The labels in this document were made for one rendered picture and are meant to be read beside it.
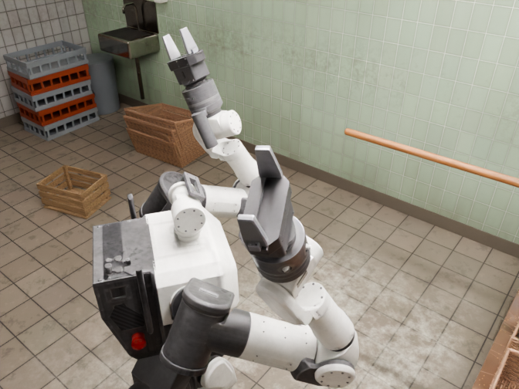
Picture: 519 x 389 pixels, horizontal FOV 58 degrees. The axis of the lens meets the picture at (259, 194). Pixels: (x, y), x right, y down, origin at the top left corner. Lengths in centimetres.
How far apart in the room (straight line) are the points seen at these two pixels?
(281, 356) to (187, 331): 19
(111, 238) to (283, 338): 44
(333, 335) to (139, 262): 42
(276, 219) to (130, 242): 52
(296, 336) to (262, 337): 7
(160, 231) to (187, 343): 30
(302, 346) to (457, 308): 213
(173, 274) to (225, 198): 39
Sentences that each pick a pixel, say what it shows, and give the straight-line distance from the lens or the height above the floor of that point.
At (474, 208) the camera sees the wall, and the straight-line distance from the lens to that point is 343.
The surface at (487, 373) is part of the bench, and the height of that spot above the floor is 58.
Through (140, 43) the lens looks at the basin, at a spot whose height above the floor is 84.
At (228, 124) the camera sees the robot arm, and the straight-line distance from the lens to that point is 121.
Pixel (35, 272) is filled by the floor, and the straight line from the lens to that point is 332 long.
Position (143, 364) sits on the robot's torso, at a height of 105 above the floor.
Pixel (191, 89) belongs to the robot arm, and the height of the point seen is 162.
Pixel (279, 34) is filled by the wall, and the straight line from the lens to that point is 370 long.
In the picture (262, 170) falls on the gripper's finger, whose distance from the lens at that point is 65.
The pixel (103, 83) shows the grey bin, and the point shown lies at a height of 34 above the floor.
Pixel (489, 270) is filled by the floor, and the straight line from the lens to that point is 335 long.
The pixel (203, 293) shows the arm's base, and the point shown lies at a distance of 90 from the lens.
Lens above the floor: 206
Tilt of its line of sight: 34 degrees down
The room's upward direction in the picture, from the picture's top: straight up
